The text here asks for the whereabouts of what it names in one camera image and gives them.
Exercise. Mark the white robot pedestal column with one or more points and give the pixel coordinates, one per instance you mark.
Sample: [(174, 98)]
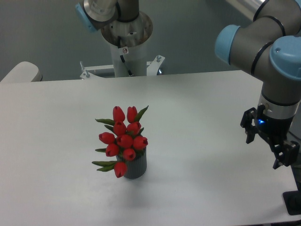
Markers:
[(128, 45)]

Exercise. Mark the white pedestal base frame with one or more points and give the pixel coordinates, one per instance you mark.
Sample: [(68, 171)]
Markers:
[(107, 71)]

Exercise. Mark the red tulip bouquet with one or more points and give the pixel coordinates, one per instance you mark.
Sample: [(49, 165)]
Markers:
[(125, 131)]

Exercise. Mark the white chair armrest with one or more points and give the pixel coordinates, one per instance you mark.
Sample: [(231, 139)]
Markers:
[(22, 73)]

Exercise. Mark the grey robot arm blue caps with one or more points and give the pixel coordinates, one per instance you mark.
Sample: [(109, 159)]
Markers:
[(269, 49)]

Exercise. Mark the dark grey ribbed vase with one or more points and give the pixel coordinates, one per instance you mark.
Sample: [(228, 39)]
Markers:
[(131, 164)]

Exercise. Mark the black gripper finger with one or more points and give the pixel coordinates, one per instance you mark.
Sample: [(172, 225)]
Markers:
[(246, 123), (285, 151)]

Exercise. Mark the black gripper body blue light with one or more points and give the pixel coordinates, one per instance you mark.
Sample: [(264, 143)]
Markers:
[(274, 129)]

